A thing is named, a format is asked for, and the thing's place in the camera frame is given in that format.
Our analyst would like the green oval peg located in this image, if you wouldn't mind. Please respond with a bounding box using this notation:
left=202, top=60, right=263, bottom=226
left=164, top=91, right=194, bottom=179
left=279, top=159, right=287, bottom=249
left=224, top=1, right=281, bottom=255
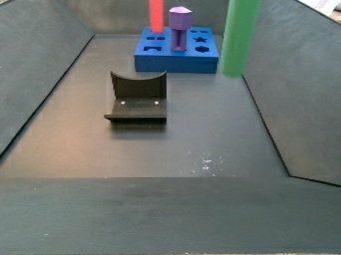
left=220, top=0, right=261, bottom=77

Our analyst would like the blue shape sorting board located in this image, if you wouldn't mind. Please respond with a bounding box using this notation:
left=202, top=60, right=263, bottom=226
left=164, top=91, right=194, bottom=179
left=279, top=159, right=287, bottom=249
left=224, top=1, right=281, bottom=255
left=135, top=26, right=218, bottom=74

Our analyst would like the black curved holder stand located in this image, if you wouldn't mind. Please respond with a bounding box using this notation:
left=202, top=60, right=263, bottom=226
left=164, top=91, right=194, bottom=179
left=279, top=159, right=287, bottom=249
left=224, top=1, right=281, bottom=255
left=105, top=73, right=168, bottom=123

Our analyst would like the purple hexagonal peg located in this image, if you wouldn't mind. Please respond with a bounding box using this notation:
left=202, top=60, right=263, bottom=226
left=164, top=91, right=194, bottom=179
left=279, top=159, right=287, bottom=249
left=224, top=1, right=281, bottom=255
left=170, top=6, right=192, bottom=52

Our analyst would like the red rectangular peg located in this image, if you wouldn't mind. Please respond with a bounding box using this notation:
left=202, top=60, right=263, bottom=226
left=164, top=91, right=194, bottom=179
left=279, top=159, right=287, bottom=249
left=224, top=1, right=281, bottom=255
left=150, top=0, right=165, bottom=33

